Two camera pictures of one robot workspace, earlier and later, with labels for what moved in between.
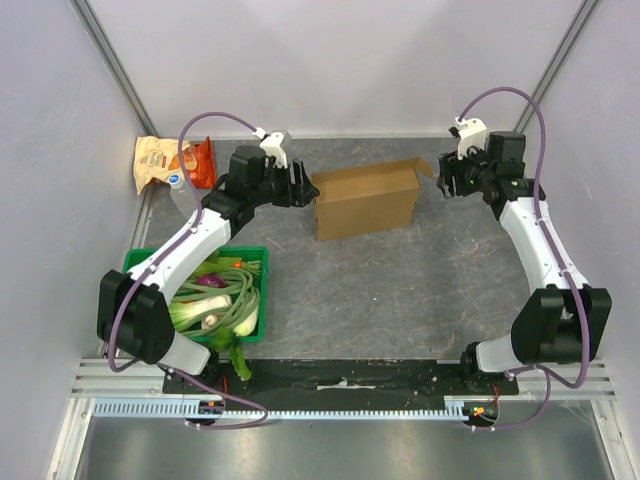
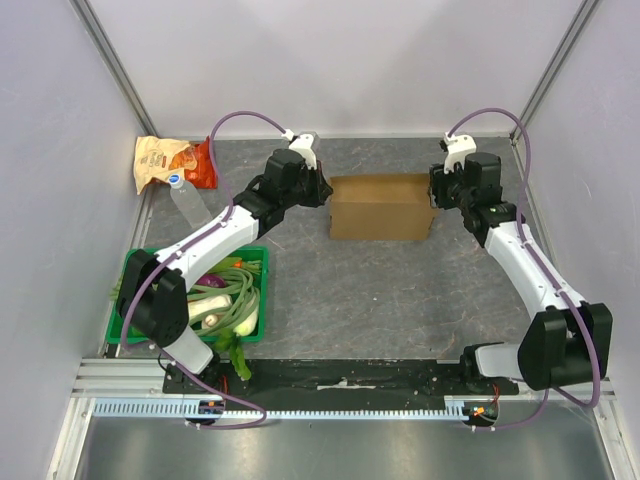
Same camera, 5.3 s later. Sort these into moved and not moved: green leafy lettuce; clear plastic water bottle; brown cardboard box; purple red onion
Moved: brown cardboard box
Not moved: purple red onion; green leafy lettuce; clear plastic water bottle
